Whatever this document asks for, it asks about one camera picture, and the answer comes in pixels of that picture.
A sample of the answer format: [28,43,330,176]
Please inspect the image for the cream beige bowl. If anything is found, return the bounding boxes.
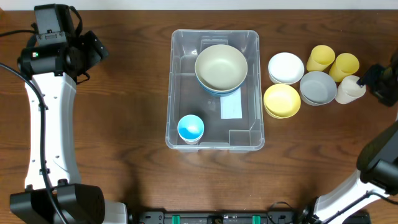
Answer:
[194,44,248,91]

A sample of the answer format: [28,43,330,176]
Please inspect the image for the yellow cup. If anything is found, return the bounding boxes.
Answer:
[329,53,359,83]
[306,45,335,72]

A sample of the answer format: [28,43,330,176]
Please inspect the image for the white small bowl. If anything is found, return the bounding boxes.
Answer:
[268,52,305,85]

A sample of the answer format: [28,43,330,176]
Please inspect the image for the pink cup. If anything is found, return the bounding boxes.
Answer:
[183,139,200,145]

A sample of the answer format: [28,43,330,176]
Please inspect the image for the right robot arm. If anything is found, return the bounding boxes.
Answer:
[296,54,397,223]

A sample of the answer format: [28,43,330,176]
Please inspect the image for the clear plastic storage container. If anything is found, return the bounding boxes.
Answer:
[165,29,265,152]

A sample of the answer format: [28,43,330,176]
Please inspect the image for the cream white cup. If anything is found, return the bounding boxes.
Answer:
[335,75,366,105]

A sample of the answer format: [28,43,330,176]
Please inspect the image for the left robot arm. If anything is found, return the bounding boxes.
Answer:
[10,4,129,224]

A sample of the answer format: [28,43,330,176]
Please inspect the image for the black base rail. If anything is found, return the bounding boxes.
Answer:
[130,202,299,224]

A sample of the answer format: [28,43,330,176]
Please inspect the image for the yellow small bowl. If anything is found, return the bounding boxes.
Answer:
[263,84,301,119]

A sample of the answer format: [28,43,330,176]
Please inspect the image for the light blue cup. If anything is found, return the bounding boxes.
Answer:
[177,114,205,140]

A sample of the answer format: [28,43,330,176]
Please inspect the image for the grey small bowl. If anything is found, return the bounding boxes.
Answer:
[300,71,337,106]

